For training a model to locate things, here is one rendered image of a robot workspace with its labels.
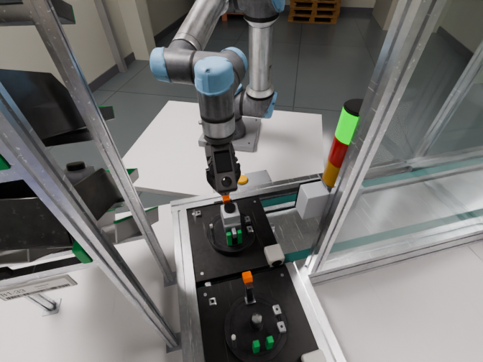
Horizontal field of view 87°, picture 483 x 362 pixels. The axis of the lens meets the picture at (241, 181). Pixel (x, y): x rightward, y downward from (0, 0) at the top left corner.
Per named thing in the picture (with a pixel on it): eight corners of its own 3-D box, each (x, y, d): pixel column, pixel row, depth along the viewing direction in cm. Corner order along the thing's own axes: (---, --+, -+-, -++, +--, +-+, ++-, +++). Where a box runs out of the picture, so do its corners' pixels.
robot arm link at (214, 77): (238, 54, 50) (227, 72, 45) (239, 105, 58) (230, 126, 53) (201, 52, 52) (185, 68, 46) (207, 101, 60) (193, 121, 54)
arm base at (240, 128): (222, 121, 132) (221, 103, 126) (249, 127, 128) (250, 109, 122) (209, 136, 122) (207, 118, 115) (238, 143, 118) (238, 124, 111)
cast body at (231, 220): (221, 215, 73) (218, 199, 68) (236, 212, 74) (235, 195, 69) (226, 240, 67) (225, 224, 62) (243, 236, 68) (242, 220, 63)
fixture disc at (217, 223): (204, 219, 79) (203, 215, 77) (248, 210, 81) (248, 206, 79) (211, 260, 69) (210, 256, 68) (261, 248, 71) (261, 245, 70)
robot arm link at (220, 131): (238, 121, 54) (200, 126, 53) (238, 138, 57) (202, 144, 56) (231, 103, 59) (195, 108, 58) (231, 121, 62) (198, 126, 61)
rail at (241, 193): (175, 219, 92) (169, 199, 84) (391, 176, 107) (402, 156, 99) (177, 231, 88) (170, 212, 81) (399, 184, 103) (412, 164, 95)
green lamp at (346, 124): (329, 130, 43) (336, 103, 40) (356, 126, 44) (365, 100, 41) (344, 148, 40) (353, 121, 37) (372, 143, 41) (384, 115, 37)
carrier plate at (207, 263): (187, 214, 83) (186, 210, 81) (258, 200, 86) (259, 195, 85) (196, 286, 66) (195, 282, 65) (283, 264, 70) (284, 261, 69)
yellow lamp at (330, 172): (317, 173, 51) (323, 154, 47) (340, 169, 51) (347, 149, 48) (329, 191, 47) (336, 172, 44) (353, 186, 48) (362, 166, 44)
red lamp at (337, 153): (323, 153, 47) (329, 131, 44) (347, 149, 48) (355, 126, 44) (336, 171, 44) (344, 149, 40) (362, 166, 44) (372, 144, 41)
